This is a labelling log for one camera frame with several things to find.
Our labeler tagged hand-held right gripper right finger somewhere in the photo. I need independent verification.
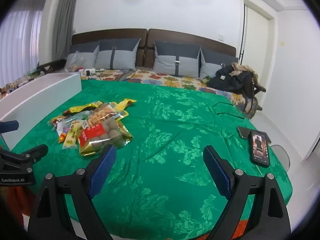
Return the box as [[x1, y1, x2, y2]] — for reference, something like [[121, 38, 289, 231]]
[[203, 145, 293, 240]]

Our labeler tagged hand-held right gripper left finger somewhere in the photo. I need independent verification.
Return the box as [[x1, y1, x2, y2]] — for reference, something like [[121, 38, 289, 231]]
[[27, 144, 117, 240]]

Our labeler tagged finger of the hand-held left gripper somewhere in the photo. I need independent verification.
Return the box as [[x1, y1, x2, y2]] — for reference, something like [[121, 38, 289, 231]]
[[12, 144, 49, 165], [0, 120, 19, 133]]

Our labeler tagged corn sausage packet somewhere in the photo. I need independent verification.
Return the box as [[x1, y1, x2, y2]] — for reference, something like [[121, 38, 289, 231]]
[[58, 126, 69, 143]]

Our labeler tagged pale yellow snack packet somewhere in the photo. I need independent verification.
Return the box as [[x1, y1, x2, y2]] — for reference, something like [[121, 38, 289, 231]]
[[62, 120, 83, 150]]

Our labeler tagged red-label meatball snack packet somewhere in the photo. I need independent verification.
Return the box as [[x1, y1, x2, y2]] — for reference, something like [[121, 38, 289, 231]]
[[78, 119, 133, 157]]

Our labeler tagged white cardboard box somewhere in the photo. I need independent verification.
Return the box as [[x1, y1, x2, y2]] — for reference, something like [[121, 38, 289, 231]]
[[0, 72, 83, 150]]

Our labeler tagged clear long snack packet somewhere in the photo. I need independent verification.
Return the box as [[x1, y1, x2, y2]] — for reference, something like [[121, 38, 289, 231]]
[[64, 112, 90, 124]]

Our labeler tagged yellow-edged peanut packet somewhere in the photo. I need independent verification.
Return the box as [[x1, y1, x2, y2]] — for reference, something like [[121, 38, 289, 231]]
[[89, 102, 129, 128]]

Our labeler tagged plain yellow snack packet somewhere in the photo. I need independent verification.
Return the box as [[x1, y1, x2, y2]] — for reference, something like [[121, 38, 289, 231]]
[[117, 99, 137, 110]]

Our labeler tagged dark smartphone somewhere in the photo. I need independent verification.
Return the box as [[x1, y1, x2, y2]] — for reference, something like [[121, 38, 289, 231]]
[[237, 126, 252, 139]]

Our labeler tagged smartphone with lit screen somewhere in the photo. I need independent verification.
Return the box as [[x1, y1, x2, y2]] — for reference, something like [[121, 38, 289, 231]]
[[251, 129, 270, 167]]

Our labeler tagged green white bag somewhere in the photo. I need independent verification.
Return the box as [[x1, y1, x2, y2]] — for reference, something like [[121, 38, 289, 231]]
[[25, 69, 45, 78]]

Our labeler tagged green patterned tablecloth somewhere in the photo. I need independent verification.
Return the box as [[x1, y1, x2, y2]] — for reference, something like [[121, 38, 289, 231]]
[[10, 79, 293, 240]]

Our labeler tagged clear plastic stool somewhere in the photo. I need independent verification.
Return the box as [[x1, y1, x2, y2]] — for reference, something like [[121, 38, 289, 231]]
[[269, 144, 290, 173]]

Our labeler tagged dark wooden chair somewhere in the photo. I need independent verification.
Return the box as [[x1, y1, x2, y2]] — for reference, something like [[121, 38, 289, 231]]
[[36, 59, 67, 75]]

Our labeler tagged sheer white curtain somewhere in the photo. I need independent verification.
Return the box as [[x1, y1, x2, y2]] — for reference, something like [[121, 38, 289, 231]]
[[0, 10, 44, 85]]

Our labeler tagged black bag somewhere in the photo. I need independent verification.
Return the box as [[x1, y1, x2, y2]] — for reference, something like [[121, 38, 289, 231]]
[[206, 62, 267, 119]]

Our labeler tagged clear plastic bag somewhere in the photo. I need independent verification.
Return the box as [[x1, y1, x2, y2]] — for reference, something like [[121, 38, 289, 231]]
[[65, 51, 87, 70]]

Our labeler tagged grey two-tone pillow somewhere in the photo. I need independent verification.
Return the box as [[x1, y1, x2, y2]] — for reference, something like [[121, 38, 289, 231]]
[[199, 47, 239, 80], [65, 44, 100, 69]]

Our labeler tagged grey curtain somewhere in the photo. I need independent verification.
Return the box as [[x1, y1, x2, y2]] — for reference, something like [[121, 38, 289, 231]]
[[51, 0, 82, 62]]

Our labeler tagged white door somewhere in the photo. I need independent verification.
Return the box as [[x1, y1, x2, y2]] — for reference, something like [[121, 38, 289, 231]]
[[239, 0, 275, 100]]

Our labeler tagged brown padded headboard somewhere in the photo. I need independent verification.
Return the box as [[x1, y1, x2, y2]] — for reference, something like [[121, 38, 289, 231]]
[[71, 28, 237, 68]]

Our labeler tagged black cable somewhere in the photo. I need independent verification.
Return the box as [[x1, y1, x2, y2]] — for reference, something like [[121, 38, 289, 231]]
[[212, 102, 245, 119]]

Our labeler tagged dark charging cable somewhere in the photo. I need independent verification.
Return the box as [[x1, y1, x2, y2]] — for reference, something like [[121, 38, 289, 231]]
[[96, 69, 137, 82]]

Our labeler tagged grey pillow with buckle strap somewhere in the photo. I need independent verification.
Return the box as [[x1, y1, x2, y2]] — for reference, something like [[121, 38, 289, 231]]
[[95, 39, 142, 70], [152, 41, 202, 78]]

